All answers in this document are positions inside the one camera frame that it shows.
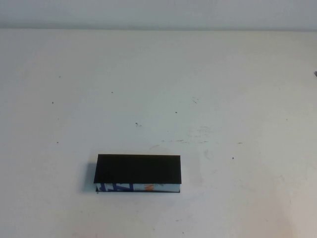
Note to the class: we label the black printed glasses case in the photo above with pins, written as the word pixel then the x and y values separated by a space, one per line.
pixel 138 169

